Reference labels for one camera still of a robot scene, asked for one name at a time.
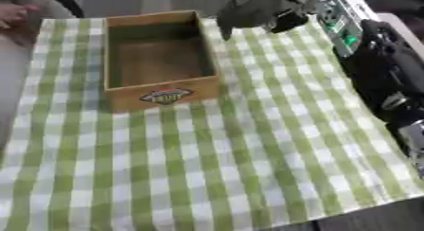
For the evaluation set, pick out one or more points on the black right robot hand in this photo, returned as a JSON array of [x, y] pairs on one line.
[[259, 10]]

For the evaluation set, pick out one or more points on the person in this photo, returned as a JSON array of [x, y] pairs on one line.
[[22, 10]]

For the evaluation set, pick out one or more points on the silver and black right robot arm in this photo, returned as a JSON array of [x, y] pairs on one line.
[[381, 61]]

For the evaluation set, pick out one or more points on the tan cardboard box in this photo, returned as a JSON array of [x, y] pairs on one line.
[[160, 96]]

